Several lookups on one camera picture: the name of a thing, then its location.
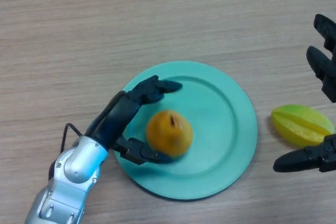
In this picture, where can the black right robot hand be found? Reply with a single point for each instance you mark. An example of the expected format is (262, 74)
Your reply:
(320, 61)

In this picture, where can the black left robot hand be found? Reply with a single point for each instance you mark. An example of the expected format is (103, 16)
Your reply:
(113, 121)

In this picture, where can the yellow pear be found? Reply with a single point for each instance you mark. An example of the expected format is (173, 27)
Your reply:
(168, 137)

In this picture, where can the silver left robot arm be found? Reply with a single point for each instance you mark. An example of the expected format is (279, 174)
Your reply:
(78, 161)

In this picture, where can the green round plate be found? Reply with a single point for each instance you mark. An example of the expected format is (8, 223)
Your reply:
(218, 129)

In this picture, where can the yellow-green starfruit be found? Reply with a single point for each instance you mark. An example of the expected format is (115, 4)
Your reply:
(296, 124)

